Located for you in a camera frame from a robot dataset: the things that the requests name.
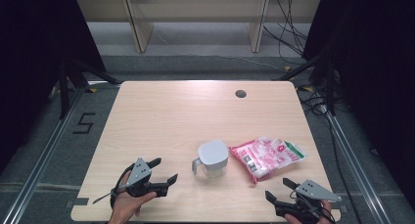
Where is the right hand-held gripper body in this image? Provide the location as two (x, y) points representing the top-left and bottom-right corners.
(275, 179), (343, 224)

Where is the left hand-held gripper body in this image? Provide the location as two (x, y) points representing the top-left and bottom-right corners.
(116, 157), (169, 199)

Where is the clear plastic jug grey handle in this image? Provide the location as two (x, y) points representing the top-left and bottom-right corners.
(191, 157), (229, 179)

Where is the pink and white plastic bag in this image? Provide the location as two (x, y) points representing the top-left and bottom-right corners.
(228, 136), (307, 185)

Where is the person's right hand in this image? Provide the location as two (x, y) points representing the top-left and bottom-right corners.
(285, 199), (333, 224)

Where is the person's left hand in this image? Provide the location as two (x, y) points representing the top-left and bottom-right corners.
(109, 171), (158, 224)

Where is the black metal stand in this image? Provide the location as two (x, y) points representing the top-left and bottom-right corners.
(273, 47), (338, 116)
(58, 56), (122, 120)

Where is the black curtain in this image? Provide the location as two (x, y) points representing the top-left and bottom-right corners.
(0, 0), (107, 174)
(302, 0), (415, 203)

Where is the light wooden bench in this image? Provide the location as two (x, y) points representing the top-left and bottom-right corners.
(75, 0), (322, 54)

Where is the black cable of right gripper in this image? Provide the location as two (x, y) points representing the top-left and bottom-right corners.
(289, 190), (336, 224)

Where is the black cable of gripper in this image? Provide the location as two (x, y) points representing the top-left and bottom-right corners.
(289, 190), (336, 224)
(92, 163), (135, 209)

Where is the black cable along rail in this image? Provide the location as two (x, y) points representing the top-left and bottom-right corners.
(300, 90), (364, 224)

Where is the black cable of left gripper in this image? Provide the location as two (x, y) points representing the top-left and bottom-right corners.
(92, 163), (135, 209)

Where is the aluminium floor rail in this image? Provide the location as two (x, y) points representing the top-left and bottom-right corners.
(326, 112), (393, 224)
(1, 86), (86, 224)

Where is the bundle of black floor cables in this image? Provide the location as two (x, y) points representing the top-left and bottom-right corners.
(262, 0), (308, 67)

